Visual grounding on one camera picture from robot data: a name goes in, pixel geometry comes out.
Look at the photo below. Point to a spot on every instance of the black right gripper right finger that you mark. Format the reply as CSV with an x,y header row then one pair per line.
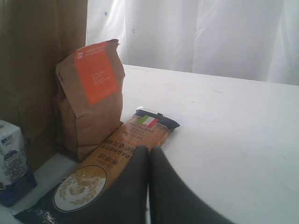
x,y
170,199

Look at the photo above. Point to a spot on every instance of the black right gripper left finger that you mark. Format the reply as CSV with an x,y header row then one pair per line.
x,y
124,202

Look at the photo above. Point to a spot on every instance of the large brown paper bag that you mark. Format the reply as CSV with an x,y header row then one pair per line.
x,y
34,36

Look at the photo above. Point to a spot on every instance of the spaghetti packet with Italian flag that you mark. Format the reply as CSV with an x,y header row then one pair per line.
x,y
96,173

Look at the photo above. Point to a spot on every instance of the brown pouch with orange label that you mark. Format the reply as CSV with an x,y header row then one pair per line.
x,y
89,100

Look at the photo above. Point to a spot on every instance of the small white blue carton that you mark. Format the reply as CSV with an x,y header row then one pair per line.
x,y
16,177

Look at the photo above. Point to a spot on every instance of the white backdrop curtain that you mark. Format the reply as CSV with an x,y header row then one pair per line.
x,y
247,39

